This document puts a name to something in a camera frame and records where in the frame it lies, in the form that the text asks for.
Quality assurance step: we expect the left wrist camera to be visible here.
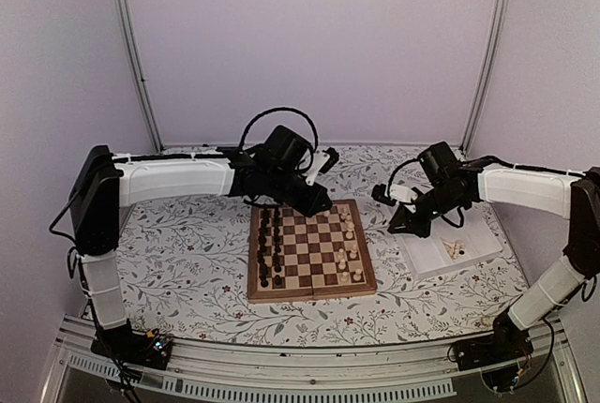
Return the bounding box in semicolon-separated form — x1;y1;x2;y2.
305;147;339;186

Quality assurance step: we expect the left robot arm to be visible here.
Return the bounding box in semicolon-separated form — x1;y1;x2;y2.
59;125;339;370

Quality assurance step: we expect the front aluminium rail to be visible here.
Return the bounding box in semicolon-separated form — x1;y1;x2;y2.
40;316;588;402

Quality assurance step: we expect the floral patterned table mat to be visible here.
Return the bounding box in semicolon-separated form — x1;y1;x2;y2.
116;145;527;347

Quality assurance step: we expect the aluminium frame post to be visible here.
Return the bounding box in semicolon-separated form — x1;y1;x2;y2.
459;0;510;156
114;0;164;152

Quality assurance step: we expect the right aluminium frame post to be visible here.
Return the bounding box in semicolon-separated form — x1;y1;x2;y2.
459;0;510;156

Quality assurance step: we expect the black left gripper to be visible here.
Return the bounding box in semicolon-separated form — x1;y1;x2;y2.
266;167;333;218

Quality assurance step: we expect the left aluminium frame post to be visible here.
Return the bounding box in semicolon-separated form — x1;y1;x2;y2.
114;0;164;152

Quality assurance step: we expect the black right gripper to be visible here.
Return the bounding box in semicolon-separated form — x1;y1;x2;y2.
388;184;465;239

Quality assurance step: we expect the row of dark chess pieces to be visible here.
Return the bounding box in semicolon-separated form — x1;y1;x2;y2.
257;206;285;290

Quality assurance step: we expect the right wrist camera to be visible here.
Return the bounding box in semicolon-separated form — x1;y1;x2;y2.
371;184;418;206

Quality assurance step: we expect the wooden chess board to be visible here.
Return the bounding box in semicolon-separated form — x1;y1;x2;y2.
247;200;378;304

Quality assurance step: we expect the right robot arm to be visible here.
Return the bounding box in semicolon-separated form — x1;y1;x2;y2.
469;136;599;402

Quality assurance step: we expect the white three-compartment plastic tray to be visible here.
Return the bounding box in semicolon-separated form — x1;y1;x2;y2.
399;213;503;279

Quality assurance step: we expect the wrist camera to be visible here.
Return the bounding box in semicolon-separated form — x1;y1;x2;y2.
305;147;339;186
371;184;418;206

